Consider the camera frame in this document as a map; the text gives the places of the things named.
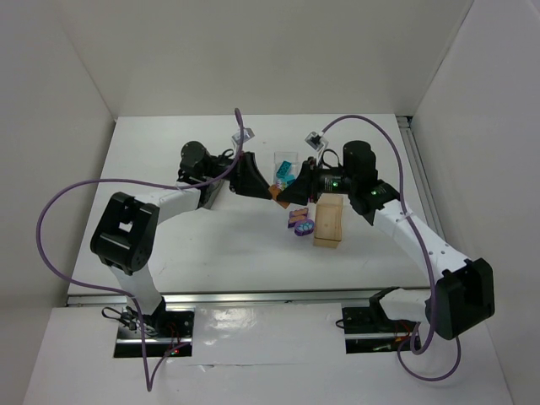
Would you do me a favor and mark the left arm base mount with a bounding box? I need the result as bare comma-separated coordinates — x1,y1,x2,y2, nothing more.
101,306,195,359

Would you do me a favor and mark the smoky grey plastic container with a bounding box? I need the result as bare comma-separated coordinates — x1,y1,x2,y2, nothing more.
199,184,222,209

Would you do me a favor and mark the aluminium front rail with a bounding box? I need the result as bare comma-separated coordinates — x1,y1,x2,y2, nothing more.
65,287,383,305

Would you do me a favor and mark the aluminium side rail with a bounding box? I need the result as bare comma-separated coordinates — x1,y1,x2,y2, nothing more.
396,116,465,299

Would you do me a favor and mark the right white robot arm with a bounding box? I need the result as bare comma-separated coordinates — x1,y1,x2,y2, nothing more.
277,141,495,340

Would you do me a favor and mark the teal rectangular lego brick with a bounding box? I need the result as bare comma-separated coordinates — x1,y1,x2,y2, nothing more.
276,160,292,179

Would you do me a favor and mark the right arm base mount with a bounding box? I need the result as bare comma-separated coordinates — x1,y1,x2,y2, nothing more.
335,307,415,354

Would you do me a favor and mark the clear plastic container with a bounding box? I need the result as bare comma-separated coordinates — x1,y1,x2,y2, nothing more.
273,152,300,190

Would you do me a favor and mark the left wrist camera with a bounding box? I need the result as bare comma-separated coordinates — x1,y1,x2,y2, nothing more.
231,127,255,147

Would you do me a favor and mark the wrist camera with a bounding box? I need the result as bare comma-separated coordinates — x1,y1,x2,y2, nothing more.
305,132,328,153
231,127,255,147

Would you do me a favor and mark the purple flower lego piece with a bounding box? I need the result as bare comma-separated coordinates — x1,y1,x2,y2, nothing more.
294,219,315,236

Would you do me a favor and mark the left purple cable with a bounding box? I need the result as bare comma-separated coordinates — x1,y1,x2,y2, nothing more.
36,107,248,392

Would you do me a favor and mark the amber plastic container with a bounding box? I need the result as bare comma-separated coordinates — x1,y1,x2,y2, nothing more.
313,194,343,249

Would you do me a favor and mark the purple butterfly lego piece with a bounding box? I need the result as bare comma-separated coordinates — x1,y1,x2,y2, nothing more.
288,207,309,228

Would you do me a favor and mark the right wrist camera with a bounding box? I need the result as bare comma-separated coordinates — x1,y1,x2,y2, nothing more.
305,132,328,153

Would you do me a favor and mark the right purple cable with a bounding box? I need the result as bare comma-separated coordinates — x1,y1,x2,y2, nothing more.
322,116,462,381

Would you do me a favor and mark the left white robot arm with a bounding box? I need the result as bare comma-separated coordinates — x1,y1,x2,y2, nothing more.
90,141,272,333

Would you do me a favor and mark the purple cable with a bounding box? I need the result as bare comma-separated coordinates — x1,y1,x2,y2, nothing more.
322,116,462,381
36,107,248,392

